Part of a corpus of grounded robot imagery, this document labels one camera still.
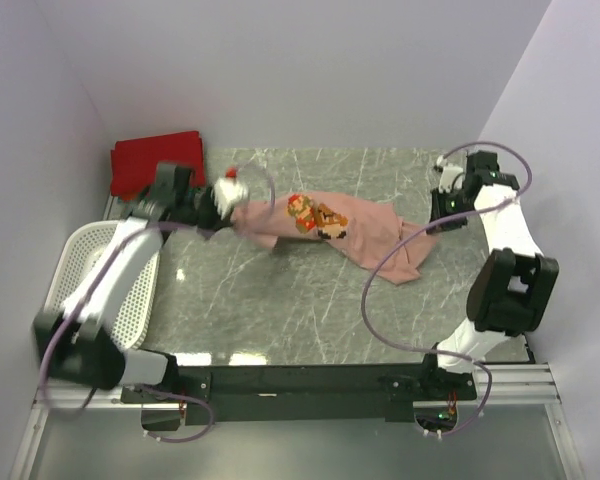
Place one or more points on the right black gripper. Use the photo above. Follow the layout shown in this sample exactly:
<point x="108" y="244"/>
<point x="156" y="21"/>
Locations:
<point x="436" y="204"/>

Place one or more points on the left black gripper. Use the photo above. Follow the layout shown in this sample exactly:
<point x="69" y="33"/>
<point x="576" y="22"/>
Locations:
<point x="217" y="223"/>

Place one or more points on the pink t-shirt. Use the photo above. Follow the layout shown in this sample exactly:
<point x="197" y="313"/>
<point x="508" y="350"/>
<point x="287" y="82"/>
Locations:
<point x="362" y="230"/>

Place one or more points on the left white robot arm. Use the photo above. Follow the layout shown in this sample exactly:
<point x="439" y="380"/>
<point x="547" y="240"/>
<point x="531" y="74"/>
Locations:
<point x="74" y="343"/>

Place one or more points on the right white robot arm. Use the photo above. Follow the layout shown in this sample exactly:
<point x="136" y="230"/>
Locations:
<point x="512" y="289"/>

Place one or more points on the folded red t-shirt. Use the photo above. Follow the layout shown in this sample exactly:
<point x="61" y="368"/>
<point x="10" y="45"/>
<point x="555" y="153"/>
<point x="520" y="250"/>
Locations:
<point x="134" y="161"/>

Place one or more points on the white perforated laundry basket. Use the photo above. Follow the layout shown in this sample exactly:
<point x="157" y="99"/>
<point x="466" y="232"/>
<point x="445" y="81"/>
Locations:
<point x="81" y="252"/>

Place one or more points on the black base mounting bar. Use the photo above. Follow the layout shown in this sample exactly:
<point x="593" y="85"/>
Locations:
<point x="316" y="392"/>

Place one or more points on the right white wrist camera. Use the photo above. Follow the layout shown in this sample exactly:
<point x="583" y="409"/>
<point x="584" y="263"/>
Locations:
<point x="451" y="175"/>

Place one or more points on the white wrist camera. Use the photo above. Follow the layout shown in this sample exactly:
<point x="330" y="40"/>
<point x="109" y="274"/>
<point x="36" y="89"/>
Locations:
<point x="451" y="175"/>
<point x="229" y="192"/>

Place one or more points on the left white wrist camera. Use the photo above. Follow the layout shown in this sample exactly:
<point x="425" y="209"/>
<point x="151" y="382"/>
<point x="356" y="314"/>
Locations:
<point x="229" y="192"/>

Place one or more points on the aluminium frame rail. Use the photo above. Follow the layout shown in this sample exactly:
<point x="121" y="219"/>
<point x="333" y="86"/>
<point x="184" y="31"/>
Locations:
<point x="521" y="435"/>

